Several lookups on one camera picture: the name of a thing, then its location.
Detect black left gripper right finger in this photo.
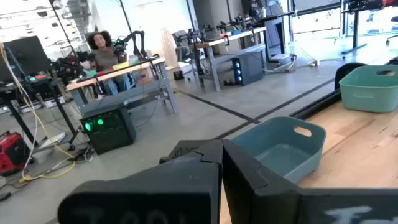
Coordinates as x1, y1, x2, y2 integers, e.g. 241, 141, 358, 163
222, 139, 398, 224

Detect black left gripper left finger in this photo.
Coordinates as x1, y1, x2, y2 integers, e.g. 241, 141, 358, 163
57, 139, 223, 224

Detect blue plastic bin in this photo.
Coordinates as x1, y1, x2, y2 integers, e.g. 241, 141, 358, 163
231, 116, 326, 184

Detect black computer green lights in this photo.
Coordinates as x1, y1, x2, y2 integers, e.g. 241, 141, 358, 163
80, 105, 137, 156

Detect grey table wood top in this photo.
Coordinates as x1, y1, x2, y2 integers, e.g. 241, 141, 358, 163
65, 57, 180, 115
191, 26, 268, 93

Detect grey computer blue lights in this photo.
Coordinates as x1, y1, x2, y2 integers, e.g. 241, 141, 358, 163
231, 51, 266, 86

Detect green plastic bin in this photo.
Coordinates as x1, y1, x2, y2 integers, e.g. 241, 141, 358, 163
338, 64, 398, 113

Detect person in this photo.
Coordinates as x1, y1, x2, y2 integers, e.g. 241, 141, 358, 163
247, 0, 265, 21
86, 30, 132, 96

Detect red portable generator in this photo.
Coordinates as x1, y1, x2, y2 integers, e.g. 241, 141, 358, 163
0, 130, 32, 175

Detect black metal desk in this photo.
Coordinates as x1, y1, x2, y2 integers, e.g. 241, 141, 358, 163
0, 76, 82, 151

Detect black monitor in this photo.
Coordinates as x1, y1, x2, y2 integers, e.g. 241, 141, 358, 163
2, 35, 52, 75

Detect black floor stand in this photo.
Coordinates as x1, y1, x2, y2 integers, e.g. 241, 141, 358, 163
340, 0, 369, 55

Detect black aluminium table frame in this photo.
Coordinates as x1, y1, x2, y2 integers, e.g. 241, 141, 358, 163
289, 89, 343, 121

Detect yellow cable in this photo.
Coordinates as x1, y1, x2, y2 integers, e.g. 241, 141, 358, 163
0, 43, 77, 183

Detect white cable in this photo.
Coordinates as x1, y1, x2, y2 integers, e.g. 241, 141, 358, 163
8, 58, 40, 172

